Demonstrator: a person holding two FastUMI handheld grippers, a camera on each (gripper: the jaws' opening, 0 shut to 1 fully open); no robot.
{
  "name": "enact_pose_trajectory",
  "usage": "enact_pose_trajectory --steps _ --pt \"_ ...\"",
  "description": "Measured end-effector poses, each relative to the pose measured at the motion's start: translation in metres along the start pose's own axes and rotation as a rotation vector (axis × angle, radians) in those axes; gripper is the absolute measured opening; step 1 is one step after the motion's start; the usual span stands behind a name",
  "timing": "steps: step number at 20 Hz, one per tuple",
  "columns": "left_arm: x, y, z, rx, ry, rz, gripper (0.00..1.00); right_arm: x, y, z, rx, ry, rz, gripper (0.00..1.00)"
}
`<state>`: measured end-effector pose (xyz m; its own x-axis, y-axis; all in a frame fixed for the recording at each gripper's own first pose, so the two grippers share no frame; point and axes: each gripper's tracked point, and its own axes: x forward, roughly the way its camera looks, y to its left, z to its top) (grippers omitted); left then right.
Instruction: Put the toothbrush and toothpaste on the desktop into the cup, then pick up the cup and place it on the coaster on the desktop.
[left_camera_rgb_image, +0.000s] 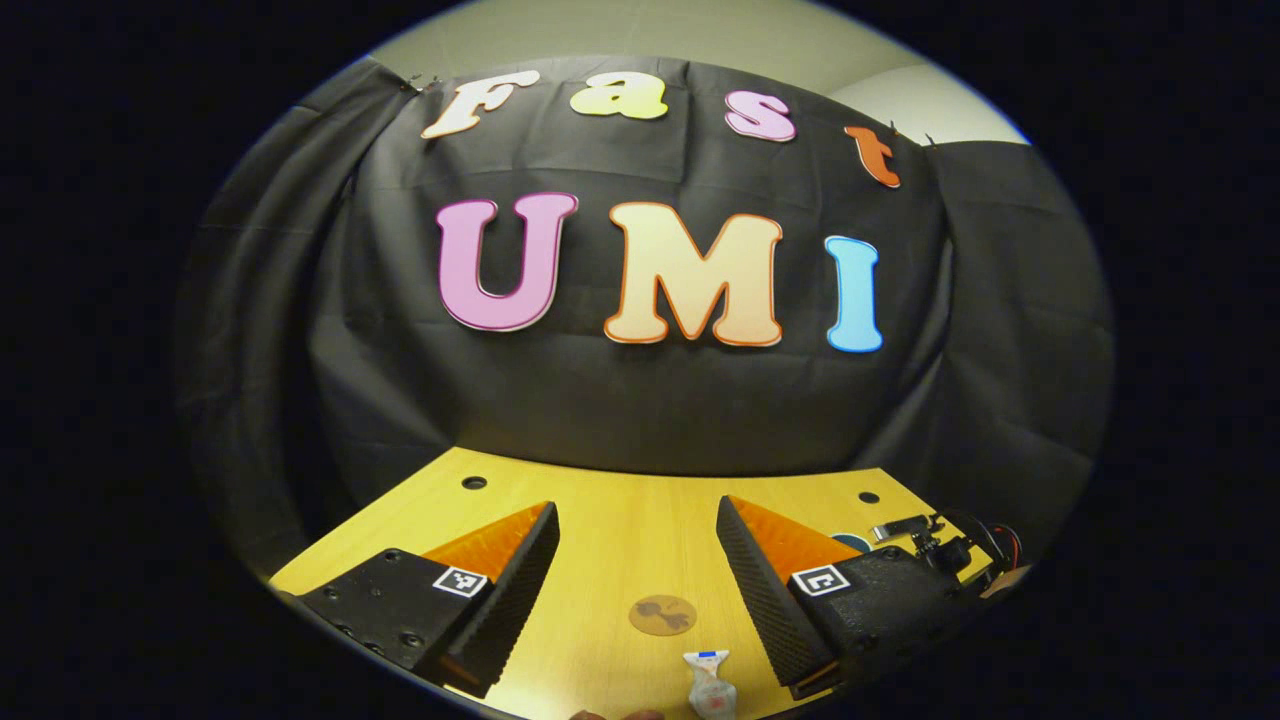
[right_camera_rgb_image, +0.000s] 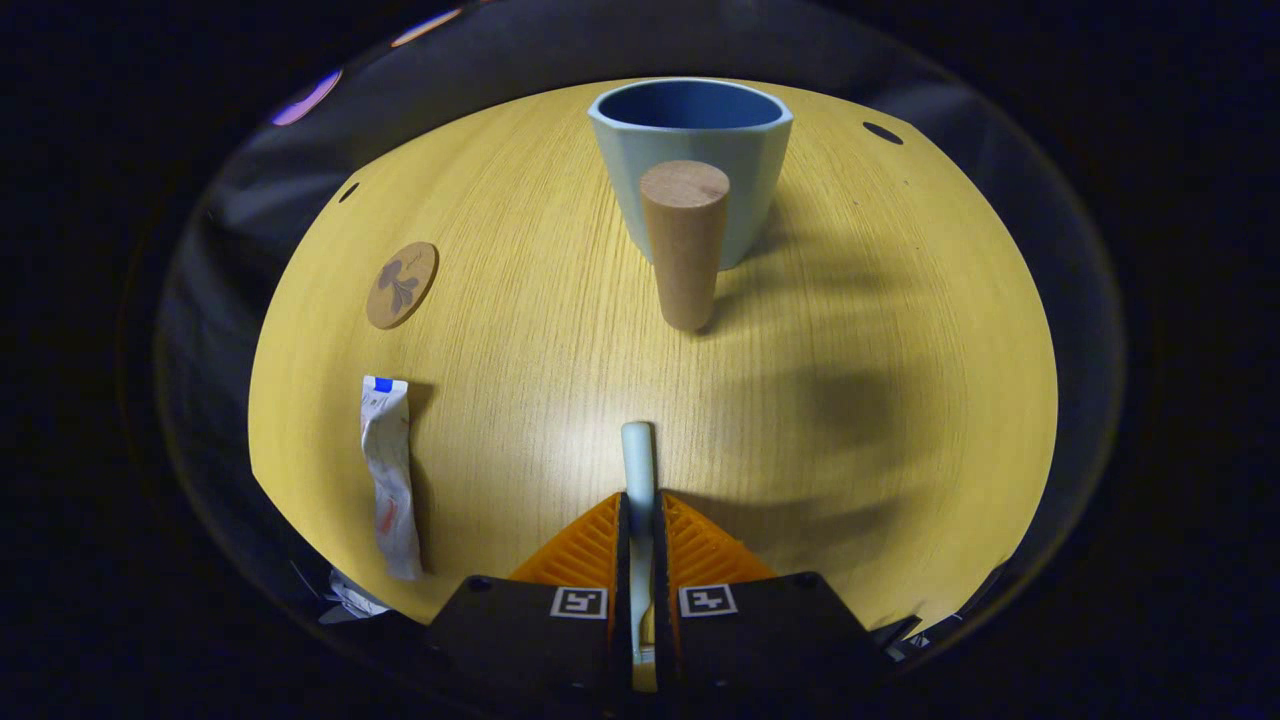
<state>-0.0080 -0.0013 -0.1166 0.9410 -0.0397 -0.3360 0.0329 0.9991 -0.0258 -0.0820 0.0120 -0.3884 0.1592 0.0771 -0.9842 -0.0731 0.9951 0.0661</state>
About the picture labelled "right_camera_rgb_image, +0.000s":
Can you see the wooden desktop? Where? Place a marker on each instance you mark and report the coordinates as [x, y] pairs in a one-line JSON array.
[[540, 350]]

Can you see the round wooden coaster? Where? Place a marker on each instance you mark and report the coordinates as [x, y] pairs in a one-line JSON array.
[[402, 285]]

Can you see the crumpled grey white cloth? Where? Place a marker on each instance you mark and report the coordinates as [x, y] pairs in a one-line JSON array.
[[352, 595]]

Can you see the white toothpaste tube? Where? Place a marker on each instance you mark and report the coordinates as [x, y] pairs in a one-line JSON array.
[[390, 470]]

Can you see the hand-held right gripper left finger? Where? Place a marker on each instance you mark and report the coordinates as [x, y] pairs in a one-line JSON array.
[[530, 640]]

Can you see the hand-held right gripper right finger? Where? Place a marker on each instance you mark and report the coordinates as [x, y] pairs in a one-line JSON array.
[[760, 640]]

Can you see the pale green toothbrush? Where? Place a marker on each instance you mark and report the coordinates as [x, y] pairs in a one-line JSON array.
[[638, 470]]

